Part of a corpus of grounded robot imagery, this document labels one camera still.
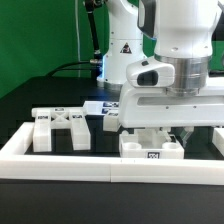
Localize white sheet with tags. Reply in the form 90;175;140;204
83;101;119;116

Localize black table cables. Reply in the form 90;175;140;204
45;60;101;78

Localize white chair back frame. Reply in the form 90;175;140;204
31;107;91;152

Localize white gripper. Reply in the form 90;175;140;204
119;57;224;146

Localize white U-shaped fence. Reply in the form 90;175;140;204
0;122;224;185

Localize white chair seat part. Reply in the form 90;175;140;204
119;129;184;159

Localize black corrugated hose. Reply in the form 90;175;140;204
83;0;108;78

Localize white thin cable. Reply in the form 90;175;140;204
75;0;82;78

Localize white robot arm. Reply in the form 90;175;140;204
103;0;224;132

